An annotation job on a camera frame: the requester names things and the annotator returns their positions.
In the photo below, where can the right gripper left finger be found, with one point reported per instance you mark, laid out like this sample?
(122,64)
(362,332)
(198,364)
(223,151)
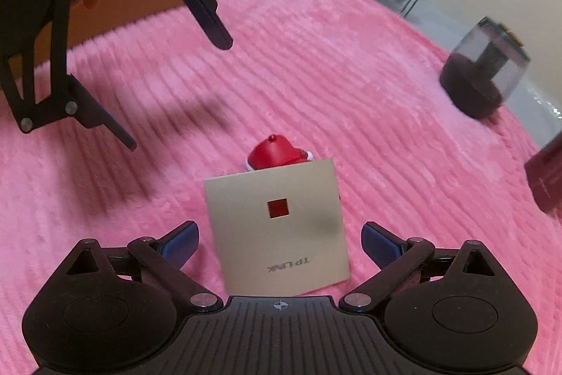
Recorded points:
(160,262)

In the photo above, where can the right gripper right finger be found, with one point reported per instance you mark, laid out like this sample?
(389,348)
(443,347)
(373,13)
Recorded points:
(399,262)

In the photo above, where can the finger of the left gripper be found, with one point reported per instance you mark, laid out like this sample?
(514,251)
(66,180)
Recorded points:
(90,114)
(204,12)

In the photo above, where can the gold TP-LINK square panel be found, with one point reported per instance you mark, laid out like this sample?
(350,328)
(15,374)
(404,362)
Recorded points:
(279,231)

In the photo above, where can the red toy figure keychain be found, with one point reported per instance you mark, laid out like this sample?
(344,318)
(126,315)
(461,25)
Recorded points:
(276,151)

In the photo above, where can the brown cardboard box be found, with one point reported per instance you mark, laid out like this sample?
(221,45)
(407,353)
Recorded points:
(97,26)

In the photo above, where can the pink fuzzy blanket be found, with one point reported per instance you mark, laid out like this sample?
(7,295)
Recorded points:
(346,79)

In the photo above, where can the dark red cylindrical canister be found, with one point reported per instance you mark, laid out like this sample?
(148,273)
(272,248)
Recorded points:
(544,177)

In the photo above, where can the dark glass jar diffuser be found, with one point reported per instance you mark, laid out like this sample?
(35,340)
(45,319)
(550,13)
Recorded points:
(484,69)

